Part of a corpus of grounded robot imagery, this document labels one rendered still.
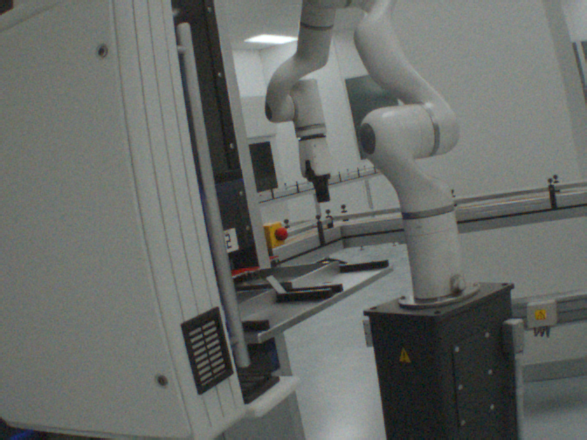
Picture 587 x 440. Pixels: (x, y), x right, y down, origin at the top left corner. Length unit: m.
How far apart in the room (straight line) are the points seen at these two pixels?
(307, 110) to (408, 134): 0.53
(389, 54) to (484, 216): 1.25
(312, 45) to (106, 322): 1.05
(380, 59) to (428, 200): 0.32
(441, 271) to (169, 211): 0.69
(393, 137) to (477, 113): 1.86
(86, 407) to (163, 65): 0.58
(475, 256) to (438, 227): 1.88
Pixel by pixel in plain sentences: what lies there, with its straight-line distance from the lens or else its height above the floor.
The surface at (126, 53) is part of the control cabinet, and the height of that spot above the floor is 1.41.
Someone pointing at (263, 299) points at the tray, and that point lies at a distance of 1.86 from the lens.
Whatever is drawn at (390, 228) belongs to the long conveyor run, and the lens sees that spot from 2.95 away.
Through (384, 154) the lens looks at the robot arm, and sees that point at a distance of 1.59.
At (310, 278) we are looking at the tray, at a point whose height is 0.90.
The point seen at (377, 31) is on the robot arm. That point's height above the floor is 1.46.
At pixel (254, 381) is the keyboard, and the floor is 0.83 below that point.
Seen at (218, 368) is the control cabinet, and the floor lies 0.91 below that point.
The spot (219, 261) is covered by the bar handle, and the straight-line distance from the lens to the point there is 1.30.
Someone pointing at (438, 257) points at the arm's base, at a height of 0.96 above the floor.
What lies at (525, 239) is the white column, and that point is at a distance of 3.43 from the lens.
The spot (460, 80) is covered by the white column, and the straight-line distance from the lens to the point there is 3.44.
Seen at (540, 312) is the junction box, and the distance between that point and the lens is 2.81.
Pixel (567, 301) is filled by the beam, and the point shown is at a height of 0.52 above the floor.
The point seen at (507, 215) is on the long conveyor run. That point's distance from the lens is 2.79.
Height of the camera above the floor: 1.20
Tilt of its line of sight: 4 degrees down
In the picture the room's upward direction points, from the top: 10 degrees counter-clockwise
